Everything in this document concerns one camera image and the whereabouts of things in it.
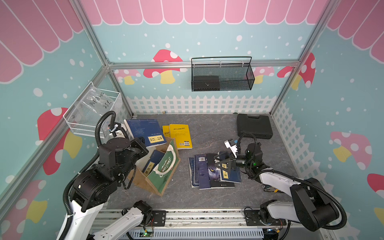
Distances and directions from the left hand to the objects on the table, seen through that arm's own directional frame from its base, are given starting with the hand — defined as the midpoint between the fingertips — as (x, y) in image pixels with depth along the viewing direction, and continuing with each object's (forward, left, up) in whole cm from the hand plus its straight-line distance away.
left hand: (145, 141), depth 59 cm
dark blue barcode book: (+3, -23, -34) cm, 42 cm away
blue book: (+8, -17, -36) cm, 41 cm away
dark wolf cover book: (+1, -31, -33) cm, 46 cm away
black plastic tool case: (+39, -67, -35) cm, 85 cm away
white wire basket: (+7, +30, -2) cm, 31 cm away
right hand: (+1, -30, -20) cm, 36 cm away
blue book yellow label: (+7, +6, -32) cm, 34 cm away
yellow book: (+31, -9, -35) cm, 48 cm away
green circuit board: (-28, +4, -40) cm, 49 cm away
